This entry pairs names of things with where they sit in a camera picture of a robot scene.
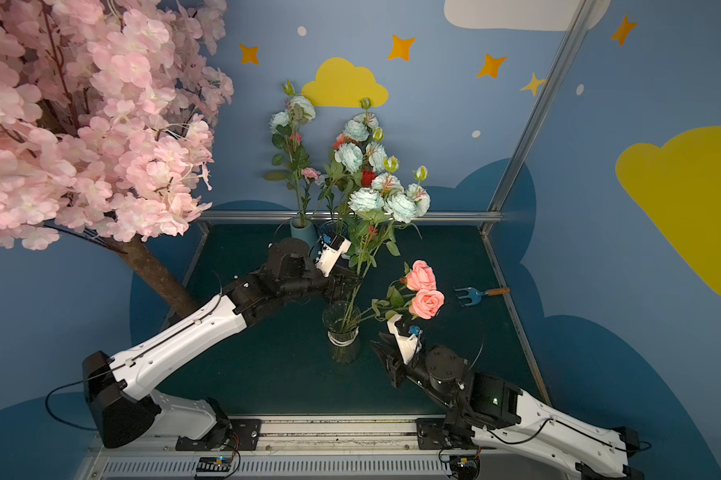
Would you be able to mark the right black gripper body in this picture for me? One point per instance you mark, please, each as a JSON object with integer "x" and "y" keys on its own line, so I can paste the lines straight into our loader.
{"x": 390, "y": 357}

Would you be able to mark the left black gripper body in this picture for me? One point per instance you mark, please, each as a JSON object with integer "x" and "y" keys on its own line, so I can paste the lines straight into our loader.
{"x": 341, "y": 279}

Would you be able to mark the clear ribbed glass vase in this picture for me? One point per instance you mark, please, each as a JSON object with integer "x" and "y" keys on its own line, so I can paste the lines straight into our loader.
{"x": 342, "y": 329}

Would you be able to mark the blue rose stem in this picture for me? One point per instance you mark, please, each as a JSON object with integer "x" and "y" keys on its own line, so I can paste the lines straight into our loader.
{"x": 402, "y": 206}

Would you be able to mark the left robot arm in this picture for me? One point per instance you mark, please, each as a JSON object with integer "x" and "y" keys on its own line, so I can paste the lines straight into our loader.
{"x": 122, "y": 390}

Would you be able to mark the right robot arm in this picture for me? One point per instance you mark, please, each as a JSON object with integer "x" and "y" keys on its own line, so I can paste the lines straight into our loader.
{"x": 485, "y": 412}

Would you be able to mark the purple ribbed glass vase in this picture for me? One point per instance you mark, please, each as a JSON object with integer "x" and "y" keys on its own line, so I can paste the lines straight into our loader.
{"x": 327, "y": 231}

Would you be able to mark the light blue ceramic vase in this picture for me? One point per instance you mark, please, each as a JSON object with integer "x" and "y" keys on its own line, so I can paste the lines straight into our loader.
{"x": 304, "y": 229}

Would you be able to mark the white flower stem blue vase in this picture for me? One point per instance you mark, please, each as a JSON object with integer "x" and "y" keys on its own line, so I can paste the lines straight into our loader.
{"x": 292, "y": 164}

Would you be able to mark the pink rose stem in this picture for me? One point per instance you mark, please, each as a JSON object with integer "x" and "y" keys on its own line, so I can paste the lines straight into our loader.
{"x": 413, "y": 296}

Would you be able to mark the pink cherry blossom tree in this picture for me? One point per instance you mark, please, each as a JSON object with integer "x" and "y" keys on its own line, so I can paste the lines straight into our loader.
{"x": 107, "y": 116}

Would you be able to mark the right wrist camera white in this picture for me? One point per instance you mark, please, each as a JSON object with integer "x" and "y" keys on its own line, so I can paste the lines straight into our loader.
{"x": 405, "y": 335}

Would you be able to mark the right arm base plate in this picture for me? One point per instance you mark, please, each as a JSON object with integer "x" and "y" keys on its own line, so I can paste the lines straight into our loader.
{"x": 444, "y": 434}

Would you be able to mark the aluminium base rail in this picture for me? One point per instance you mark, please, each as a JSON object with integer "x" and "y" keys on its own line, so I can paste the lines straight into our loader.
{"x": 308, "y": 447}

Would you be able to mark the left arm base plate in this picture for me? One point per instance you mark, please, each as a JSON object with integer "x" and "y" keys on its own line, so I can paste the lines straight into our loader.
{"x": 240, "y": 434}

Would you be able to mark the aluminium frame corner post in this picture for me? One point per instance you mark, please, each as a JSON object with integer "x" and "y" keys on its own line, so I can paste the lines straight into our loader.
{"x": 556, "y": 75}

